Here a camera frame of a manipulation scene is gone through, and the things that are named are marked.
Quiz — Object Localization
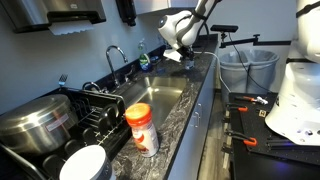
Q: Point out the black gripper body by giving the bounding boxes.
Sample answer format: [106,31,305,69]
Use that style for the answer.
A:
[179,46,196,61]

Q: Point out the clear hand sanitizer pump bottle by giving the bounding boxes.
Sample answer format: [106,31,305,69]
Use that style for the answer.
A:
[185,59,195,71]

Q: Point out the green dish soap bottle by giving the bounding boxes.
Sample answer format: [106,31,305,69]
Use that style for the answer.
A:
[137,38,152,72]

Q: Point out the grey trash can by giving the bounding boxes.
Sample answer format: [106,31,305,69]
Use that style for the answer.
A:
[245,49,280,94]
[218,51,250,104]

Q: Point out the stainless steel sink basin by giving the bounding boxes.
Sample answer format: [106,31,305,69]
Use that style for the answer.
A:
[113,75,188,129]

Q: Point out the grey trash bin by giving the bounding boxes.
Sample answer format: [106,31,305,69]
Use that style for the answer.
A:
[228,32,271,94]

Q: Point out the orange-tipped black clamp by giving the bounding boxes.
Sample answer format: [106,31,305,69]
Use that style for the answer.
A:
[224,129,259,148]
[225,102,249,113]

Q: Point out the tall chrome gooseneck faucet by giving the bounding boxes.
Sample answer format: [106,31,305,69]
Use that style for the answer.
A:
[105,45,129,88]

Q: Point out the white counter cabinet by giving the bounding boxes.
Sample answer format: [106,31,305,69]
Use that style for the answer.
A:
[166,56,219,180]

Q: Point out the orange-lid creamer container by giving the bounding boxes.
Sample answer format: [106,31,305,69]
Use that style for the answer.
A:
[124,102,160,158]

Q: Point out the black cup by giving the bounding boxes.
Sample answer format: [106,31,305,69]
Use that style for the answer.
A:
[82,127,98,145]
[42,154,67,178]
[98,103,122,134]

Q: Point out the small chrome faucet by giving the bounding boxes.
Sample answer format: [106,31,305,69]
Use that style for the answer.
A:
[81,81,103,94]

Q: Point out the black dish rack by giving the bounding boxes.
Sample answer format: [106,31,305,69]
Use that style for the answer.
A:
[0,87,133,180]

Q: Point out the black robot cart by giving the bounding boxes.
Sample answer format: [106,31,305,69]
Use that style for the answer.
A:
[221,92,320,180]

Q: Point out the paper towel dispenser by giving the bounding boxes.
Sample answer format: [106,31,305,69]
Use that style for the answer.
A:
[0,0,108,36]

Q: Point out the stainless steel pot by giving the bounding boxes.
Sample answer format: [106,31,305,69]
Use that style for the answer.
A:
[0,93,79,155]

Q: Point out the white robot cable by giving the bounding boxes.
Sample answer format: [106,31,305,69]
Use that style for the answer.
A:
[194,51,233,94]

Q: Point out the black stereo camera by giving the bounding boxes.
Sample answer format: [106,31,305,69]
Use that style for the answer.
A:
[210,24,240,34]

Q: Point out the white wall cabinet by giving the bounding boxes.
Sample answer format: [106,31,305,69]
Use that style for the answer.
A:
[133,0,199,16]

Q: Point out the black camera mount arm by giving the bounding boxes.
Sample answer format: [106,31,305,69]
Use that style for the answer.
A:
[219,32,293,49]

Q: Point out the chrome faucet lever handle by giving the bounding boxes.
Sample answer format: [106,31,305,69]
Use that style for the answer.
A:
[123,64,137,84]

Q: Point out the orange-handled tool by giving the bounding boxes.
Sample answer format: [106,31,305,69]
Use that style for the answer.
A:
[234,95,269,106]

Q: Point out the black wall soap dispenser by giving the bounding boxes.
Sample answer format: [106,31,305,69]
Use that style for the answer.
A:
[115,0,138,27]

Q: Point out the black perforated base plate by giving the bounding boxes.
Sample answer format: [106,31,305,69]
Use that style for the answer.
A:
[238,106,320,167]

